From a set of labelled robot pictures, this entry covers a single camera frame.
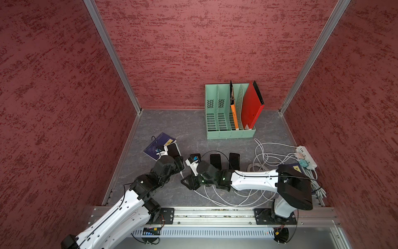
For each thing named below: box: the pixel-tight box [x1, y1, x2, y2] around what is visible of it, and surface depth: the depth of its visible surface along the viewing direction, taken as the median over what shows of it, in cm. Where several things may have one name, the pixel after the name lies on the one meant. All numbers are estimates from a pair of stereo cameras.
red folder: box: [240, 80, 265, 130], surface depth 94 cm
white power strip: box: [298, 145, 318, 170], surface depth 94 cm
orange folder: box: [230, 103, 239, 131], surface depth 90 cm
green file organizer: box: [204, 83, 257, 140], surface depth 105 cm
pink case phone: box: [188, 153, 202, 164], surface depth 72 cm
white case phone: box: [209, 153, 223, 171], surface depth 95 cm
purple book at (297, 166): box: [289, 162, 304, 174], surface depth 92 cm
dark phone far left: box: [166, 142, 182, 157], surface depth 78 cm
